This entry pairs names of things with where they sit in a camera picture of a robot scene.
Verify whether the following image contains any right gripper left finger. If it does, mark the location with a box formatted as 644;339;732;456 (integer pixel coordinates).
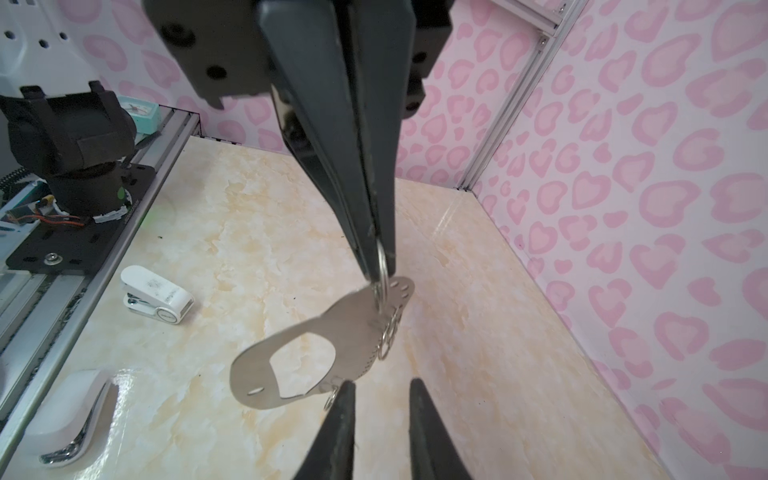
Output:
294;381;356;480

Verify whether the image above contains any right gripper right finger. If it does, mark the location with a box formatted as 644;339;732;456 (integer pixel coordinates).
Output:
409;378;471;480

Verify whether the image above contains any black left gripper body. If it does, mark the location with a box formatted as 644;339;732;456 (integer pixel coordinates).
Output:
142;1;453;120

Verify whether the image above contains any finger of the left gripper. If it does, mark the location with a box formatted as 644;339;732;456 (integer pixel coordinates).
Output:
255;1;382;282
346;1;416;279

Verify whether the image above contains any silver split key ring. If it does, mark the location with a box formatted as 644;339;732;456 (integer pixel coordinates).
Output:
373;238;392;313

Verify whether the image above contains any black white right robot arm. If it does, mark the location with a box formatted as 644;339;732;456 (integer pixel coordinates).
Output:
1;1;452;479

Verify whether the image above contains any small mint green clock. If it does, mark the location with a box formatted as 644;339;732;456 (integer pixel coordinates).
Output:
118;95;160;135

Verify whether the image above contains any white clip device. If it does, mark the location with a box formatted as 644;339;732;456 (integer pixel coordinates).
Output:
120;265;195;325

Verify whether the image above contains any white rounded plastic piece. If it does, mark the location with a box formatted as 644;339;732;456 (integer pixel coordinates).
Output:
22;369;112;468

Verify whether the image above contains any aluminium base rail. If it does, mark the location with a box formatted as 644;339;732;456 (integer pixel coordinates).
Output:
1;107;201;467

